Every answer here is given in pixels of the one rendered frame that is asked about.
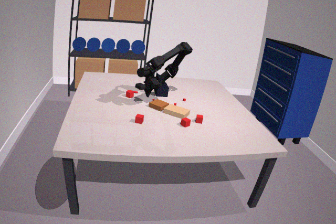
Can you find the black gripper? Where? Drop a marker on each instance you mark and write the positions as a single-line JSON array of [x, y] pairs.
[[146, 87]]

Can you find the red square block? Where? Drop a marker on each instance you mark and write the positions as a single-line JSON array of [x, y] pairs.
[[199, 119], [139, 118], [185, 122], [129, 94]]

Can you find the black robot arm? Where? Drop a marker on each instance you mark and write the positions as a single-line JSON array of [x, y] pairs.
[[158, 62]]

